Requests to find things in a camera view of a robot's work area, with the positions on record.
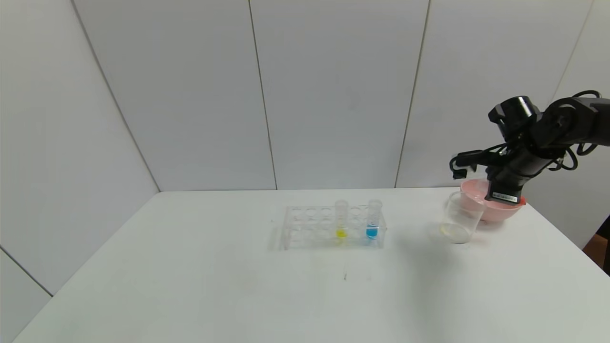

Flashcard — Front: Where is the pink plastic bowl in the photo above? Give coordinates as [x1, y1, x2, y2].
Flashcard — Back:
[459, 179, 527, 223]

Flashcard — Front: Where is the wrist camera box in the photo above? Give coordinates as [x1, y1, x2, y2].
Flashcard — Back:
[449, 150, 483, 180]

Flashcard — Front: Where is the black cable with white tag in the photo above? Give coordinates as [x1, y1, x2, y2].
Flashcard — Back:
[548, 142, 598, 172]

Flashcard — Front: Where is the clear plastic test tube rack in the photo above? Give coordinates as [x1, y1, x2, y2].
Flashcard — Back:
[280, 204, 387, 250]

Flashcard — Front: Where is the test tube with yellow pigment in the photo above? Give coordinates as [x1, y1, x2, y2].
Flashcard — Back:
[334, 200, 350, 240]

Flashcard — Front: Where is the test tube with blue pigment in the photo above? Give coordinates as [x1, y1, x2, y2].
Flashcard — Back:
[366, 199, 384, 240]

